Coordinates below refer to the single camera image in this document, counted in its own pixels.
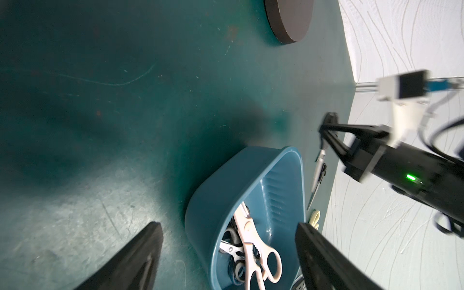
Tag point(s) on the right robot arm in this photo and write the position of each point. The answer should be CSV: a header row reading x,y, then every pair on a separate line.
x,y
443,223

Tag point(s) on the black scissors large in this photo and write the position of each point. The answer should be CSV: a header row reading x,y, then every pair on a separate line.
x,y
232,245

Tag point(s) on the blue plastic storage box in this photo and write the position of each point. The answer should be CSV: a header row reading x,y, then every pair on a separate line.
x,y
271,184

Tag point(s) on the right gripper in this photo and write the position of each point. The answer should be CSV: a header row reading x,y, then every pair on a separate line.
x,y
417,174

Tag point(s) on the cream handled kitchen scissors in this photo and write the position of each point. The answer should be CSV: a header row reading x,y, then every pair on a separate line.
x,y
314,219

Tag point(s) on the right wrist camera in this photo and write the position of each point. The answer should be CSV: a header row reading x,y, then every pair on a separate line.
x,y
414,98

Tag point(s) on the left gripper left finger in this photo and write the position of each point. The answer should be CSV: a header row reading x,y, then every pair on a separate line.
x,y
134,267

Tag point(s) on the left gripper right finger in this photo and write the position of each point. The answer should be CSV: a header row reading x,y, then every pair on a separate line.
x,y
324,267

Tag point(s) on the green table mat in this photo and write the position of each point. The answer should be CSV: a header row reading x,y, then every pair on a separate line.
x,y
114,112

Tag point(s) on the copper cup holder stand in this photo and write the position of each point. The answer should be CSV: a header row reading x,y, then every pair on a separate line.
x,y
289,19

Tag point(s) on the black scissors thin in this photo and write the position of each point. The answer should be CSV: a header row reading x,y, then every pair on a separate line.
x,y
319,174

